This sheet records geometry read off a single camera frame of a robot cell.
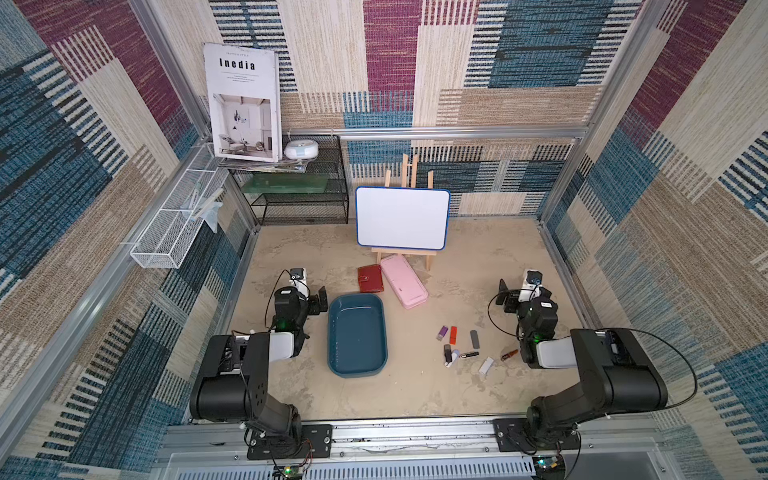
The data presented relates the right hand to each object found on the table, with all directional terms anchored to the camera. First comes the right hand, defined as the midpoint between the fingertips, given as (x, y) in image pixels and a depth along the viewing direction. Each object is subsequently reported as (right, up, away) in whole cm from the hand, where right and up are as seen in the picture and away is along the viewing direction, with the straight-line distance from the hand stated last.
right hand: (521, 278), depth 91 cm
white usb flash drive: (-12, -24, -6) cm, 27 cm away
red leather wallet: (-46, -1, +11) cm, 47 cm away
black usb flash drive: (-22, -21, -4) cm, 31 cm away
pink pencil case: (-34, -2, +11) cm, 36 cm away
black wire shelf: (-66, +29, +24) cm, 76 cm away
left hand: (-65, -3, +4) cm, 65 cm away
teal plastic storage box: (-49, -19, -1) cm, 52 cm away
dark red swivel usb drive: (-6, -21, -6) cm, 22 cm away
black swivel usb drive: (-18, -22, -3) cm, 28 cm away
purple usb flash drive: (-23, -17, +1) cm, 29 cm away
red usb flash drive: (-20, -17, +1) cm, 26 cm away
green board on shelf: (-73, +30, +9) cm, 80 cm away
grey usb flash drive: (-14, -18, -1) cm, 23 cm away
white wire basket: (-106, +11, -1) cm, 106 cm away
